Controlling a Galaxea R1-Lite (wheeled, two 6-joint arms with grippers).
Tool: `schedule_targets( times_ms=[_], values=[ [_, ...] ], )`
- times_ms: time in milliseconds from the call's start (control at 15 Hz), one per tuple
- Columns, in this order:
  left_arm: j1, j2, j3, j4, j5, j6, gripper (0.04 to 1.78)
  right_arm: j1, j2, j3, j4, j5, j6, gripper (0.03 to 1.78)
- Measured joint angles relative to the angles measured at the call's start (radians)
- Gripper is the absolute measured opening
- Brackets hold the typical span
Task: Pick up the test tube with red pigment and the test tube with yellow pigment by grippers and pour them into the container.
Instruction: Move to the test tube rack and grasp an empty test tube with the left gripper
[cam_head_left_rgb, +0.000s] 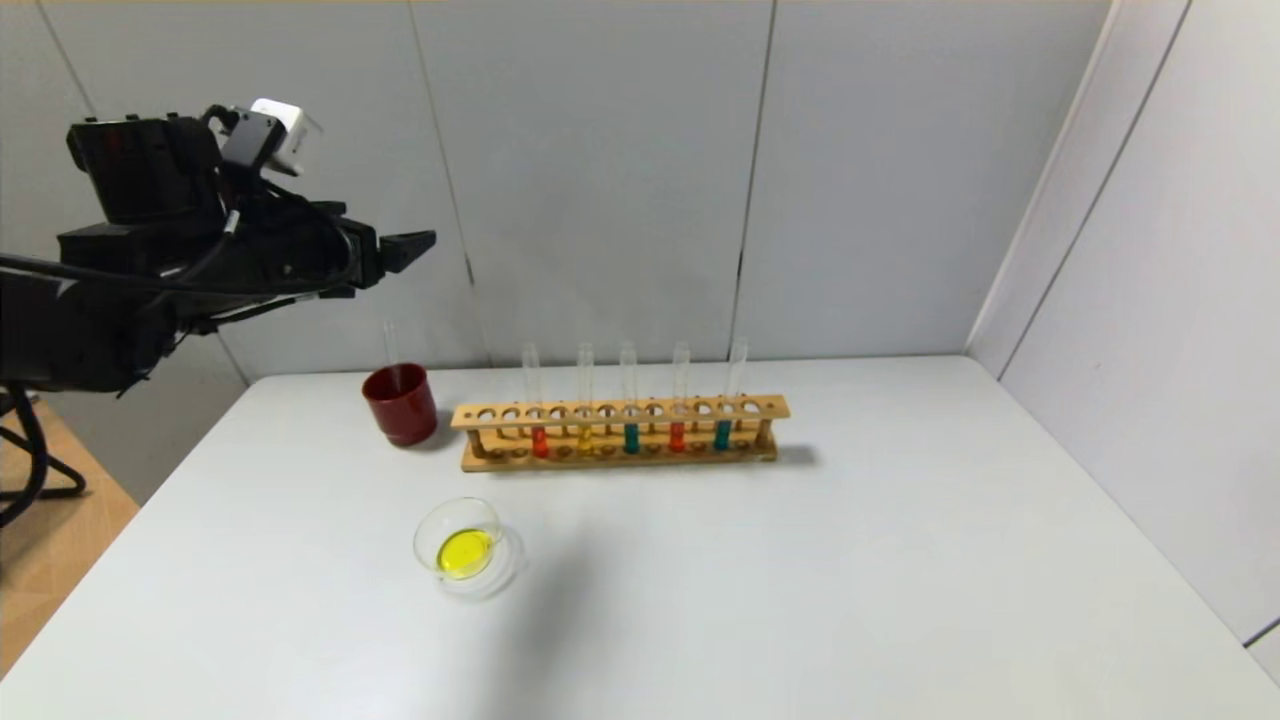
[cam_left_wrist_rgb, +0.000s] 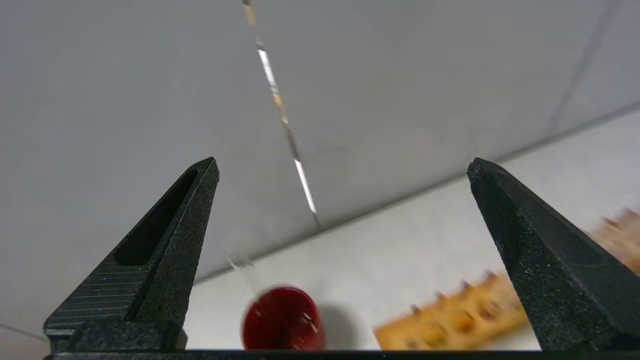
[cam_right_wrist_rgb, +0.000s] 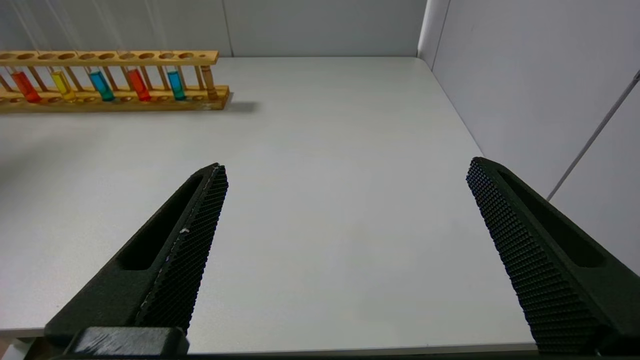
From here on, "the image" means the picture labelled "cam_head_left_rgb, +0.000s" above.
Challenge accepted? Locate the dark red cup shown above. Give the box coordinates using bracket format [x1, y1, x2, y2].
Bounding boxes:
[363, 363, 440, 448]

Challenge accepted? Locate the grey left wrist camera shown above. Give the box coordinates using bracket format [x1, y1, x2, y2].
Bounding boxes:
[222, 98, 323, 179]

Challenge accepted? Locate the red pigment glass test tube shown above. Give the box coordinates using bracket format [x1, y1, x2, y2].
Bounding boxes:
[522, 342, 551, 460]
[668, 341, 691, 454]

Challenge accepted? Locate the teal pigment glass test tube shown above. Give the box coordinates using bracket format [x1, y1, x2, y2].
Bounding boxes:
[619, 342, 641, 456]
[713, 338, 749, 452]

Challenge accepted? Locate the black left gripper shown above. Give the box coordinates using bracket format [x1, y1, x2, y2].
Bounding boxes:
[234, 200, 437, 300]

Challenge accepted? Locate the wooden test tube rack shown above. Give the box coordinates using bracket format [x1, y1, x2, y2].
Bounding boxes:
[452, 395, 791, 473]

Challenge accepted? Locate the black metal stand leg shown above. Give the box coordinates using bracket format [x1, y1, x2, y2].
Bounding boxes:
[0, 425, 88, 501]

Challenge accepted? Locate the clear glass dish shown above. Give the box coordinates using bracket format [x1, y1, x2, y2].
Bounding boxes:
[414, 497, 524, 599]

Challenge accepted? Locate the thin black camera cable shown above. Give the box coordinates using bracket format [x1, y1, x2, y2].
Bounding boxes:
[0, 105, 361, 331]

